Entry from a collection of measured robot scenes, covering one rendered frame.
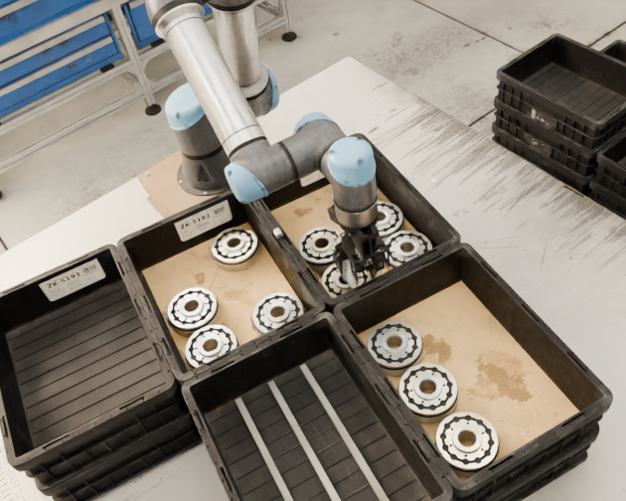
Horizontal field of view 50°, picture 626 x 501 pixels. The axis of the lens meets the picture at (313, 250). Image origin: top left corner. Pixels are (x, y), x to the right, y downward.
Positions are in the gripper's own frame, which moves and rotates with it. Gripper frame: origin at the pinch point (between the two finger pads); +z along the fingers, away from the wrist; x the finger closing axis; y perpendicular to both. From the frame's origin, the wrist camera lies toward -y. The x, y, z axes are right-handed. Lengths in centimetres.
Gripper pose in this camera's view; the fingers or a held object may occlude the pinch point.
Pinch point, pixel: (360, 275)
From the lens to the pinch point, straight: 138.2
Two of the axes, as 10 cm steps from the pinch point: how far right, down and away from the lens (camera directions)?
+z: 1.2, 6.4, 7.5
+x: 9.2, -3.6, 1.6
